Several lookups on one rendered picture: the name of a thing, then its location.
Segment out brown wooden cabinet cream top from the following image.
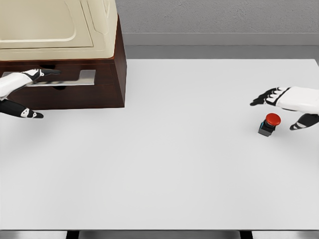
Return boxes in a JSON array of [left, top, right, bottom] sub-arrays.
[[0, 0, 128, 111]]

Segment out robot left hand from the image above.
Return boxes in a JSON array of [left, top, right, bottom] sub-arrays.
[[0, 68, 62, 120]]

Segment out red button switch black base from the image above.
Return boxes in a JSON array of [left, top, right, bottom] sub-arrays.
[[258, 113, 282, 137]]

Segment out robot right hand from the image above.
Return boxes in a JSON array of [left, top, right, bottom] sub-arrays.
[[249, 86, 319, 131]]

